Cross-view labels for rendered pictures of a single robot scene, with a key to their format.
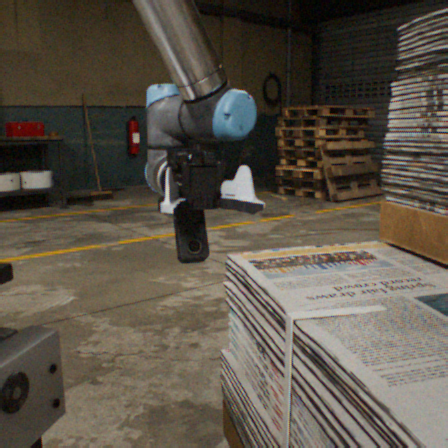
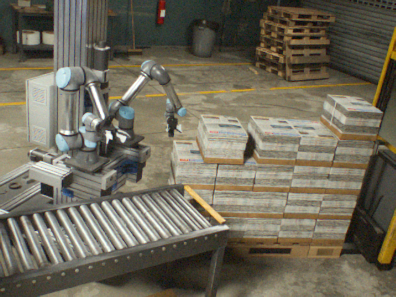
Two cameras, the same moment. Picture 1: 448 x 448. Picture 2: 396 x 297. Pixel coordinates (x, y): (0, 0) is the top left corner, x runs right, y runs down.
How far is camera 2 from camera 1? 302 cm
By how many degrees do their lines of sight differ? 13
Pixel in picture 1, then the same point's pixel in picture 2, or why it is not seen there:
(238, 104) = (182, 111)
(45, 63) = not seen: outside the picture
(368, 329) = (182, 151)
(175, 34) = (172, 100)
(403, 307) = (187, 150)
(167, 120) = (169, 108)
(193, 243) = (171, 133)
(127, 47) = not seen: outside the picture
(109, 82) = not seen: outside the picture
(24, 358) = (148, 149)
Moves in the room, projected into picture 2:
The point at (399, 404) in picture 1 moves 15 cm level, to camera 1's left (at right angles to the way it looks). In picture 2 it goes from (178, 156) to (158, 153)
